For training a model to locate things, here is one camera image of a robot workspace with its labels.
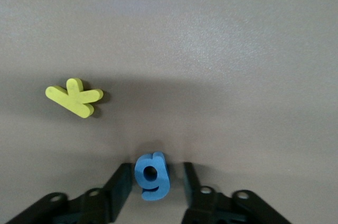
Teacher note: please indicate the yellow letter k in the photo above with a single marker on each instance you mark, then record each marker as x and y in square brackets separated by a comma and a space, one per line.
[76, 102]

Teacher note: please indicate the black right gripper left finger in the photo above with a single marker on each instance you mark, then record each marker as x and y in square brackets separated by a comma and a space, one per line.
[118, 189]

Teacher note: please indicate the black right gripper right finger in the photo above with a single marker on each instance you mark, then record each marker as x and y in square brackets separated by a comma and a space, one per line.
[192, 195]

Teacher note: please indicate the table cover sheet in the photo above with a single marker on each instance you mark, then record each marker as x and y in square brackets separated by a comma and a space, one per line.
[211, 49]

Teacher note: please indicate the blue letter g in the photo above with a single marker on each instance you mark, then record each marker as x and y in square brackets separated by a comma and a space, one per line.
[162, 179]

